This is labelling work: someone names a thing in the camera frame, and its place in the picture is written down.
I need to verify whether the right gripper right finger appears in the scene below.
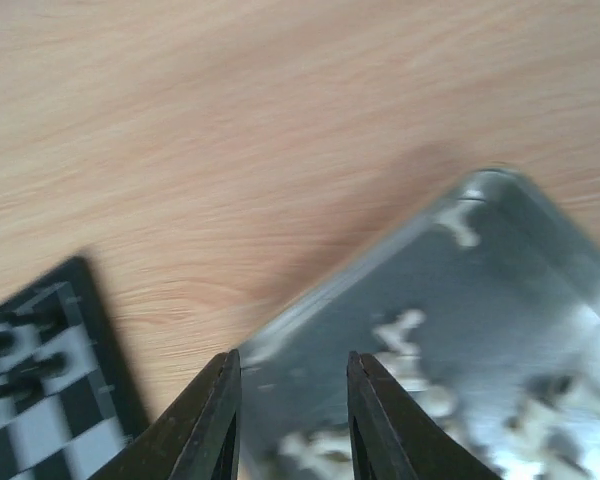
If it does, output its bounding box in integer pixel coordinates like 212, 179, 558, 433
347, 351, 498, 480

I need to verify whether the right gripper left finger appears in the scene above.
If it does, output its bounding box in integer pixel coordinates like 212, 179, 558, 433
93, 349, 241, 480

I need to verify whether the black and silver chessboard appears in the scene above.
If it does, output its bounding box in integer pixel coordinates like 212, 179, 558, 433
0, 255, 151, 480

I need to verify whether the gold square tin tray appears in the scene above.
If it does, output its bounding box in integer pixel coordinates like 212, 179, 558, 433
240, 169, 600, 479

